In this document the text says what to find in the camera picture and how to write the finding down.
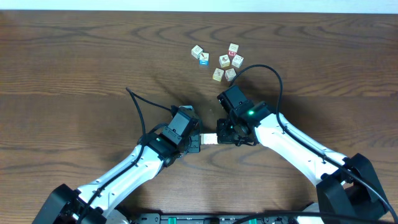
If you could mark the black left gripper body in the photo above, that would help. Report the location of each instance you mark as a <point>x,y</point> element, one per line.
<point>193,147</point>

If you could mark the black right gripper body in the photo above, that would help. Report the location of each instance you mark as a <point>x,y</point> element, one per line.
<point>228,132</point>

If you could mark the wooden block red letter U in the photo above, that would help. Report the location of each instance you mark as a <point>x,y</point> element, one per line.
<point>211,138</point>

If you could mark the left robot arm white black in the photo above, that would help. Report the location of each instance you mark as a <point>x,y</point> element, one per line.
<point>94,202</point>

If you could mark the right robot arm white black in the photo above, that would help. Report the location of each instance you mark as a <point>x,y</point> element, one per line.
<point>348,188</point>

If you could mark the plain wooden block letter J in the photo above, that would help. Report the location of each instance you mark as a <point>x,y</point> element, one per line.
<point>230,74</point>

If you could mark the wooden block yellow border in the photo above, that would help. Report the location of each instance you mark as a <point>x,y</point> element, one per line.
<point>218,74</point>

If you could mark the wooden block green letter side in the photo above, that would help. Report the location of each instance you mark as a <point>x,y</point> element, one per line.
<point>237,61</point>

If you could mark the wooden block yellow letter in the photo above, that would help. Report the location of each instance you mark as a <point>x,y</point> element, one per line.
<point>224,61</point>

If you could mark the wooden block blue letter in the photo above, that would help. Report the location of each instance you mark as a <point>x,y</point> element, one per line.
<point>204,58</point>

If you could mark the wooden block red letter M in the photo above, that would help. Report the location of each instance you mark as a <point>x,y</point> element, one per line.
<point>233,49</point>

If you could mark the wooden block green side far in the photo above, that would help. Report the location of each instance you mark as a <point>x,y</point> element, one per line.
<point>196,51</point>

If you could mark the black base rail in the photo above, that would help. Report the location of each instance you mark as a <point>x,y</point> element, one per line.
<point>157,218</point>

